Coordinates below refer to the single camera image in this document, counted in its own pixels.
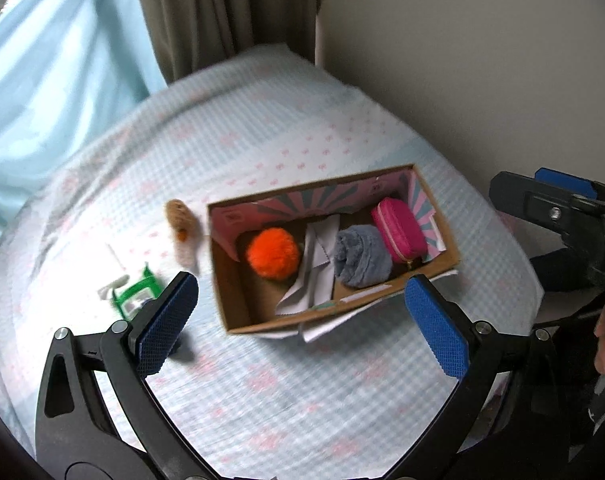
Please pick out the brown plush toy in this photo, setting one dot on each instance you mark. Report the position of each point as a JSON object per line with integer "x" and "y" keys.
{"x": 186, "y": 234}

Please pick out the green wet wipes pack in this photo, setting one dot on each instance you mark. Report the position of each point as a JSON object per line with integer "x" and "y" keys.
{"x": 128, "y": 297}

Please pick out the grey-blue plush roll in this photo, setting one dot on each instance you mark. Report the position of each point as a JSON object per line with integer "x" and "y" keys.
{"x": 361, "y": 259}

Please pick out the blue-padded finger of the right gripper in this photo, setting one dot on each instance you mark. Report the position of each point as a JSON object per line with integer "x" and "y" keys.
{"x": 567, "y": 182}

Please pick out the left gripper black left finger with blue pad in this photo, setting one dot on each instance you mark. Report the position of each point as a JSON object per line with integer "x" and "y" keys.
{"x": 96, "y": 416}

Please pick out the white pink-dotted bed cover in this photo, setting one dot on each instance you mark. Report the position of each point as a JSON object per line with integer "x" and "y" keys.
{"x": 346, "y": 405}

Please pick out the brown cardboard box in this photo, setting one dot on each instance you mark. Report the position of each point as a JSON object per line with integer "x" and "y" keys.
{"x": 247, "y": 303}

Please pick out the light blue sheer curtain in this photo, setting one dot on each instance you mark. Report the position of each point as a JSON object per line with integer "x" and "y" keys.
{"x": 69, "y": 70}

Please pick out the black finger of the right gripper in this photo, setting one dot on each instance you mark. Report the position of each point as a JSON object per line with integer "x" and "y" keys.
{"x": 535, "y": 202}

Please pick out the white folded paper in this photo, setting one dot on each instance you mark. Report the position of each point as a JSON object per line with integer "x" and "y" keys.
{"x": 315, "y": 279}

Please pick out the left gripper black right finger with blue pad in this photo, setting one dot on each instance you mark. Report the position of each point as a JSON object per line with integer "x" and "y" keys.
{"x": 518, "y": 409}

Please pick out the brown drape curtain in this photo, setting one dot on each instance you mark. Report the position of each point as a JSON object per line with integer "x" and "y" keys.
{"x": 189, "y": 35}

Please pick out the pink zip pouch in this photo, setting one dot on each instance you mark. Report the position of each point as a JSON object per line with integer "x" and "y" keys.
{"x": 400, "y": 230}

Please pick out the orange fluffy pompom toy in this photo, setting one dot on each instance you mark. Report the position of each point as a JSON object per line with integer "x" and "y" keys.
{"x": 273, "y": 254}

